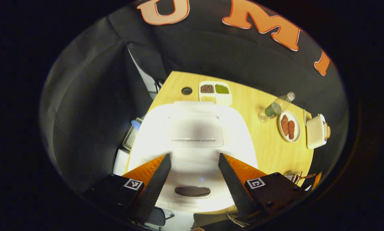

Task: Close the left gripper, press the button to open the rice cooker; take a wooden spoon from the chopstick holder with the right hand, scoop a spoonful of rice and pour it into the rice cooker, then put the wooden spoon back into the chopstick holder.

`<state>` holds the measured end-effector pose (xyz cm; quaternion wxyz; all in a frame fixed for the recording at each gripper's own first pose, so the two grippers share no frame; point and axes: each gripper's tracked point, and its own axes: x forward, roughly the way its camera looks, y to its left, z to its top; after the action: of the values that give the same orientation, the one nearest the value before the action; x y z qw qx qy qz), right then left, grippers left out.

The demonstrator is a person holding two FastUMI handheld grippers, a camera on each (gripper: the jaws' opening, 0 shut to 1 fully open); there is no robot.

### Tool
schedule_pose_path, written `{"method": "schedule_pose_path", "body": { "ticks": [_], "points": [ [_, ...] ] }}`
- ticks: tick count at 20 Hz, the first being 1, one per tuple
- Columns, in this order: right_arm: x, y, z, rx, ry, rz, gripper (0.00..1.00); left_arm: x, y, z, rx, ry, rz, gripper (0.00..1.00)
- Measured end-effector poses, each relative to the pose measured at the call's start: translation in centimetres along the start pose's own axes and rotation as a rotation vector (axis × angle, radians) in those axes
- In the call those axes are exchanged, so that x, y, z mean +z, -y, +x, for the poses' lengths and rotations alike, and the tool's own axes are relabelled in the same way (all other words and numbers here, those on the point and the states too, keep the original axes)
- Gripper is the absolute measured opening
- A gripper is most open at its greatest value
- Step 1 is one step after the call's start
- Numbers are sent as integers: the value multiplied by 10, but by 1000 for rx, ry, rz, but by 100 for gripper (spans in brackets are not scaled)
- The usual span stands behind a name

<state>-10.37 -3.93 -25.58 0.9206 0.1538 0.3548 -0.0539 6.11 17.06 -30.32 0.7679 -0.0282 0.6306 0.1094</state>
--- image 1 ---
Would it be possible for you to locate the white round plate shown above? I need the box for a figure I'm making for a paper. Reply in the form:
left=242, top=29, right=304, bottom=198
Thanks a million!
left=278, top=110, right=301, bottom=143

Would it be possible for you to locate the white divided bean dish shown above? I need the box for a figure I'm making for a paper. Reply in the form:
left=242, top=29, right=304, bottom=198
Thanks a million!
left=199, top=81, right=232, bottom=106

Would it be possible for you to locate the white basket with blue item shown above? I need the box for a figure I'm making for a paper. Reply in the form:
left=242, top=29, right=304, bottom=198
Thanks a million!
left=123, top=117, right=144, bottom=151

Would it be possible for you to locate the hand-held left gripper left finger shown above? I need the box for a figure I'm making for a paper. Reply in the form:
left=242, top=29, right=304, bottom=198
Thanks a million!
left=83, top=153, right=172, bottom=223

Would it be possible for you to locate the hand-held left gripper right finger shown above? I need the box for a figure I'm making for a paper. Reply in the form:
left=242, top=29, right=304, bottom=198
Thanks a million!
left=218, top=153, right=306, bottom=218

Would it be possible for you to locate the clear plastic water bottle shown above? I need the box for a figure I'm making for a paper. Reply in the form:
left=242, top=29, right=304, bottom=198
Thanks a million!
left=259, top=92, right=296, bottom=122

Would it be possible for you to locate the black backdrop cloth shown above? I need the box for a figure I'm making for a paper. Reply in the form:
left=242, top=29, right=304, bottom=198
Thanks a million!
left=39, top=0, right=350, bottom=193

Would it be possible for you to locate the white toaster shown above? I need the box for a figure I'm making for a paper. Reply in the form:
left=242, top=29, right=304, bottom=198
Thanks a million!
left=306, top=114, right=327, bottom=150

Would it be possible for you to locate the grey office chair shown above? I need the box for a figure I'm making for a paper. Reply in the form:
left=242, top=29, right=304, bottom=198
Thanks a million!
left=147, top=207, right=175, bottom=227

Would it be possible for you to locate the metal wire chopstick holder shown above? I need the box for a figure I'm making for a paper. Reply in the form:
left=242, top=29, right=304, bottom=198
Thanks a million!
left=284, top=171, right=303, bottom=185

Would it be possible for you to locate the white rice cooker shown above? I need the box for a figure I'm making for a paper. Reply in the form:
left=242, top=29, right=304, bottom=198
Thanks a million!
left=127, top=101, right=258, bottom=214

